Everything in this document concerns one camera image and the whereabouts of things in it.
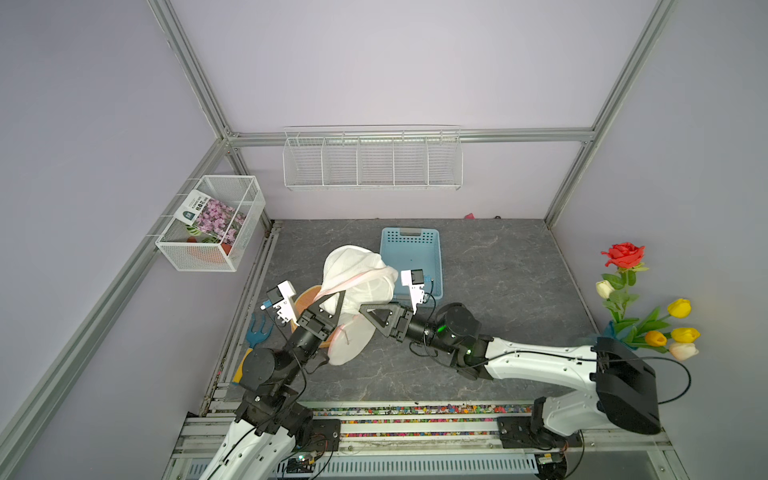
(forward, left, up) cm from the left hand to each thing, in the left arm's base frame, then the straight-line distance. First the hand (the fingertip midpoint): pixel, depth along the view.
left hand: (349, 291), depth 59 cm
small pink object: (+55, -45, -36) cm, 80 cm away
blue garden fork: (+9, +35, -39) cm, 53 cm away
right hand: (-3, -2, -3) cm, 5 cm away
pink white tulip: (-15, -65, -7) cm, 67 cm away
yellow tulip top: (-6, -70, -6) cm, 70 cm away
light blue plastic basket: (+38, -17, -33) cm, 53 cm away
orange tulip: (-12, -59, -5) cm, 61 cm away
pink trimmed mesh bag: (-5, +1, -12) cm, 13 cm away
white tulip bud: (+1, -58, -8) cm, 58 cm away
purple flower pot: (+24, +34, -3) cm, 42 cm away
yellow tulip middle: (-12, -66, -5) cm, 68 cm away
